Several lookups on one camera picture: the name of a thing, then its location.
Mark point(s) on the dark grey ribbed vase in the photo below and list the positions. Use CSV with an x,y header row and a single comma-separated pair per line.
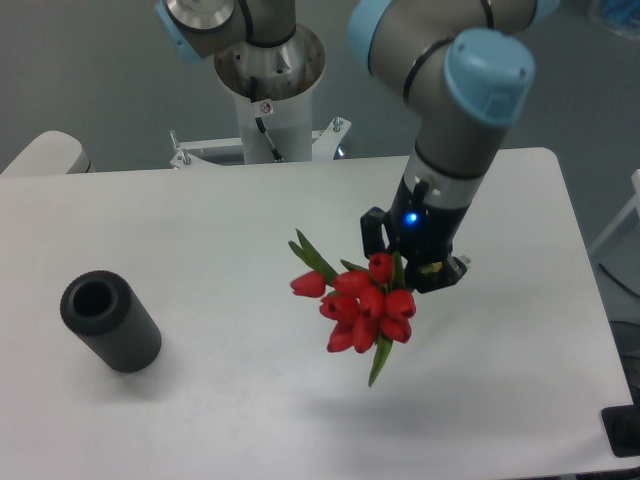
x,y
103,311

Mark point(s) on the red tulip bouquet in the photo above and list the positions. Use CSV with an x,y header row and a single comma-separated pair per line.
x,y
372,307

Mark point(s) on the white furniture at right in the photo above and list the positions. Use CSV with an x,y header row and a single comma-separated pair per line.
x,y
620,225

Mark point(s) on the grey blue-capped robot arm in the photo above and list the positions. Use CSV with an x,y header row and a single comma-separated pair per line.
x,y
457,64

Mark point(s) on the blue item in clear bag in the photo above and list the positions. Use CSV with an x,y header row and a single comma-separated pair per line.
x,y
618,16

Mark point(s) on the black box at table edge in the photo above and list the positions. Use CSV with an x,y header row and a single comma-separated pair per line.
x,y
622,429

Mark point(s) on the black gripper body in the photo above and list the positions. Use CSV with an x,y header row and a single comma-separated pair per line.
x,y
423,234

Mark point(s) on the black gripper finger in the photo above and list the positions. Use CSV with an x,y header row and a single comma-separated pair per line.
x,y
437,275
373,231

